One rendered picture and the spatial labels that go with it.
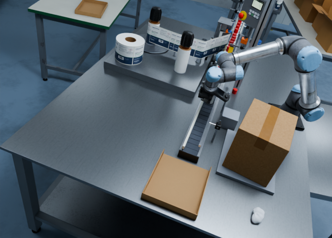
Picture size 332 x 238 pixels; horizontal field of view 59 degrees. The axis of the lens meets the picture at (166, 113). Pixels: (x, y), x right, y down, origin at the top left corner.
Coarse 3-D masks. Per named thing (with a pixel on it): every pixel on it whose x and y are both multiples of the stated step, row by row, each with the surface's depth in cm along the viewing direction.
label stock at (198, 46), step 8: (224, 32) 235; (176, 40) 221; (200, 40) 216; (208, 40) 218; (216, 40) 226; (224, 40) 234; (176, 48) 225; (192, 48) 221; (200, 48) 220; (208, 48) 225; (216, 48) 233; (192, 56) 225; (200, 56) 224
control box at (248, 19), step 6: (246, 0) 189; (252, 0) 186; (264, 0) 179; (276, 0) 183; (246, 6) 191; (264, 6) 181; (240, 12) 195; (246, 12) 192; (258, 12) 185; (270, 12) 187; (246, 18) 193; (252, 18) 189; (252, 24) 190
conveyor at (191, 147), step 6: (234, 48) 259; (204, 102) 189; (204, 108) 184; (210, 108) 185; (204, 114) 180; (198, 120) 174; (204, 120) 175; (198, 126) 170; (204, 126) 171; (192, 132) 165; (198, 132) 166; (192, 138) 161; (198, 138) 162; (186, 144) 157; (192, 144) 158; (198, 144) 159; (186, 150) 154; (192, 150) 154; (198, 150) 155
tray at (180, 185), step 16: (160, 160) 151; (176, 160) 153; (160, 176) 144; (176, 176) 145; (192, 176) 147; (208, 176) 144; (144, 192) 135; (160, 192) 137; (176, 192) 138; (192, 192) 140; (176, 208) 129; (192, 208) 133
